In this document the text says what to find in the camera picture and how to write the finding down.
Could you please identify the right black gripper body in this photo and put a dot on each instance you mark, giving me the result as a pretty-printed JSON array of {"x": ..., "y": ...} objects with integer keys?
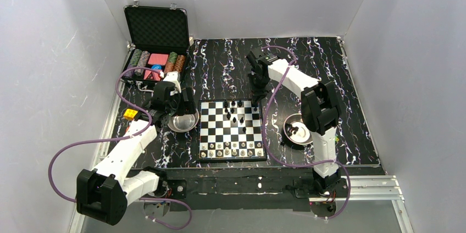
[{"x": 259, "y": 81}]

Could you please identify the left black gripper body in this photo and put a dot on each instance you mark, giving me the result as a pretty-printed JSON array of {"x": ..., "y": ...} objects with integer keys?
[{"x": 187, "y": 106}]

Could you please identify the black and white chessboard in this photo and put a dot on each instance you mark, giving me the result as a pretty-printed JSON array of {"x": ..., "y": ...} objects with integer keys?
[{"x": 230, "y": 130}]

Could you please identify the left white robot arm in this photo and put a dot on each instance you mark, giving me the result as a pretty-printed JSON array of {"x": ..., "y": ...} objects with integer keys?
[{"x": 105, "y": 191}]

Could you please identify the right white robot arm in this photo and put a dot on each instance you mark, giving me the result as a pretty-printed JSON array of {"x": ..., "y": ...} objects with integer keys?
[{"x": 320, "y": 109}]

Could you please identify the black chess pieces in bowl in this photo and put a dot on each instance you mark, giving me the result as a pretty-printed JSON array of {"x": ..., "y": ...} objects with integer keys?
[{"x": 290, "y": 129}]

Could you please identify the steel bowl with chess pieces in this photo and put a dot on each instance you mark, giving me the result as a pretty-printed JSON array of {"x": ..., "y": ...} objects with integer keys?
[{"x": 303, "y": 137}]

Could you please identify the small steel bowl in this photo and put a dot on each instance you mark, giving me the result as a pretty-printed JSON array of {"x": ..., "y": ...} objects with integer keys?
[{"x": 184, "y": 123}]

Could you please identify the colourful toy block car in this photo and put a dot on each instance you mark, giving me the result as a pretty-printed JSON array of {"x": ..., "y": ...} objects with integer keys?
[{"x": 130, "y": 114}]

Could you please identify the black poker chip case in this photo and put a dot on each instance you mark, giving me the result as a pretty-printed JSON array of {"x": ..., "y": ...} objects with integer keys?
[{"x": 159, "y": 30}]

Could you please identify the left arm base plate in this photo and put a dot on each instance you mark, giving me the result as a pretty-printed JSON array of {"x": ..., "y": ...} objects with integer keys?
[{"x": 176, "y": 189}]

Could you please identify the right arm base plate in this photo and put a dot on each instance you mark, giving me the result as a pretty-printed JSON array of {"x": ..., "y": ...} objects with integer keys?
[{"x": 308, "y": 188}]

